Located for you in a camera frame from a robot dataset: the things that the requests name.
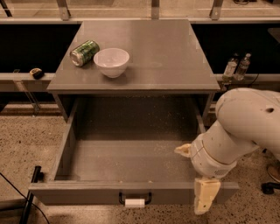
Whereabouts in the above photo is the clear water bottle left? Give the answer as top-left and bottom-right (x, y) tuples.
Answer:
(222, 53), (239, 83)

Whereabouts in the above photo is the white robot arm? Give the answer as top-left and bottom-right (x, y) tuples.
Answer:
(175, 87), (280, 215)

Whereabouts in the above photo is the black stand right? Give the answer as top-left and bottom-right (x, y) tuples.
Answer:
(261, 182), (280, 194)

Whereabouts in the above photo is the black tripod leg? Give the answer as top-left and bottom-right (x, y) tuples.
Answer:
(19, 165), (44, 224)

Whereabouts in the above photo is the green soda can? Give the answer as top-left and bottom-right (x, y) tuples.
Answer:
(69, 40), (100, 67)

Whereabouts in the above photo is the brown shoe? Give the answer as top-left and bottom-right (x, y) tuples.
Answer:
(267, 165), (280, 183)

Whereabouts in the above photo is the white ceramic bowl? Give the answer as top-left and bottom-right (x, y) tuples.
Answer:
(94, 48), (130, 78)

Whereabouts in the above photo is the grey drawer cabinet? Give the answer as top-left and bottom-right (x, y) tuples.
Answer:
(47, 20), (219, 122)

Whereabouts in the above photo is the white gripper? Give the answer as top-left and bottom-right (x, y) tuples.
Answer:
(174, 134), (237, 215)

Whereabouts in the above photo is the clear water bottle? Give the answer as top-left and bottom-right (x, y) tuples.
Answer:
(222, 53), (239, 83)
(234, 53), (251, 81)

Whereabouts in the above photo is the grey top drawer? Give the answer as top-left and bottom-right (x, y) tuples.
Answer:
(28, 95), (240, 208)

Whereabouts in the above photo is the small black yellow object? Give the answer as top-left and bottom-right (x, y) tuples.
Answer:
(30, 67), (45, 80)

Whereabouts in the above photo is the clear water bottle right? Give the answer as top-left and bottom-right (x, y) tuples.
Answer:
(234, 53), (251, 81)

